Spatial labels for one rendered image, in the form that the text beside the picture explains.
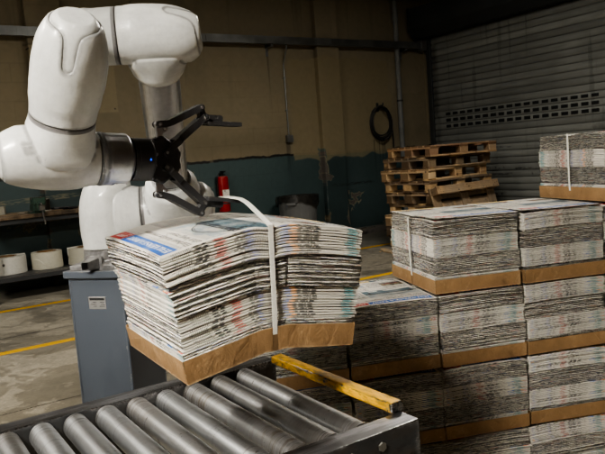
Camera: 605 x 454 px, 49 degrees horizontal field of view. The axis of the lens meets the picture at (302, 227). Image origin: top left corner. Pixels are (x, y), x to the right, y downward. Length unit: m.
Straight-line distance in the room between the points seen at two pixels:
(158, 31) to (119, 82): 7.17
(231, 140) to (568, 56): 4.59
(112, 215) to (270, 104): 7.73
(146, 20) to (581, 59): 8.31
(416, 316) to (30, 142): 1.32
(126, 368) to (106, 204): 0.48
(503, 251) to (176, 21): 1.19
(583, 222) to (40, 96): 1.71
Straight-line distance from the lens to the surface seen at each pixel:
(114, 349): 2.05
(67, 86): 1.05
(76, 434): 1.40
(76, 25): 1.04
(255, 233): 1.15
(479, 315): 2.16
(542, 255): 2.23
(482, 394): 2.22
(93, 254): 2.04
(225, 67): 9.37
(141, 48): 1.60
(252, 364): 1.63
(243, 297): 1.15
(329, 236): 1.22
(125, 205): 2.00
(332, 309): 1.26
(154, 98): 1.72
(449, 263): 2.08
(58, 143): 1.09
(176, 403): 1.45
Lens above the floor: 1.28
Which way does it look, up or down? 6 degrees down
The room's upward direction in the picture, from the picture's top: 4 degrees counter-clockwise
